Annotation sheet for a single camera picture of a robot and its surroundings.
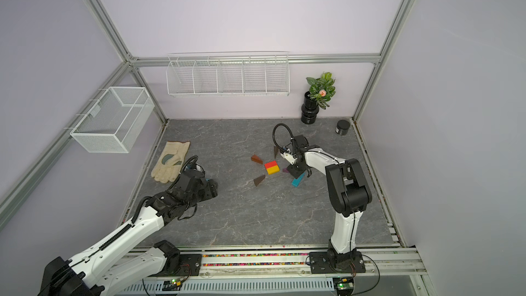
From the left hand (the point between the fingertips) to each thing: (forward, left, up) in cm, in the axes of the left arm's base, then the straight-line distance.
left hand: (211, 187), depth 81 cm
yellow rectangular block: (+13, -26, -11) cm, 31 cm away
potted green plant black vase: (+38, -51, +16) cm, 65 cm away
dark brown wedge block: (+7, -18, -11) cm, 22 cm away
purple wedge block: (+9, -32, -5) cm, 33 cm away
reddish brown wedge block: (+19, -18, -11) cm, 29 cm away
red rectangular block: (+16, -25, -11) cm, 32 cm away
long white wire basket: (+51, -4, +19) cm, 54 cm away
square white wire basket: (+27, +38, +15) cm, 49 cm away
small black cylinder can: (+35, -67, -7) cm, 75 cm away
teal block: (+5, -36, -10) cm, 38 cm away
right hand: (+13, -38, -10) cm, 42 cm away
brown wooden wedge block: (+23, -29, -10) cm, 38 cm away
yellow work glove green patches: (+18, +25, -10) cm, 33 cm away
